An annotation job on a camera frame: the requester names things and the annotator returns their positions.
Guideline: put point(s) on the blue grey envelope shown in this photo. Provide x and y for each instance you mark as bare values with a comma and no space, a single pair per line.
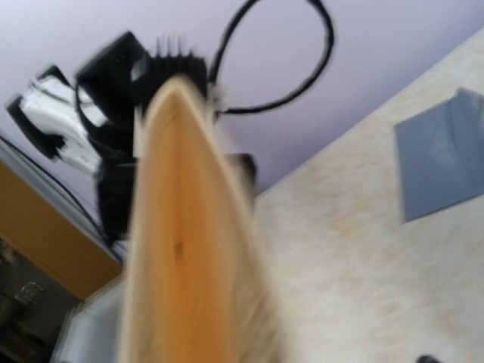
440,155

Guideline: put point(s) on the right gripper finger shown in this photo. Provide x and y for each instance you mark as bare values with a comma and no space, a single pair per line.
427,359

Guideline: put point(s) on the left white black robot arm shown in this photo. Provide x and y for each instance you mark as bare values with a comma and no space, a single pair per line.
141,126

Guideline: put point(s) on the beige lined letter paper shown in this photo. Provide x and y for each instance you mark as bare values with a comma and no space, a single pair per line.
195,287

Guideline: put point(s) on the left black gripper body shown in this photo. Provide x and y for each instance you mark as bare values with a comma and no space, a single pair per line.
245,168

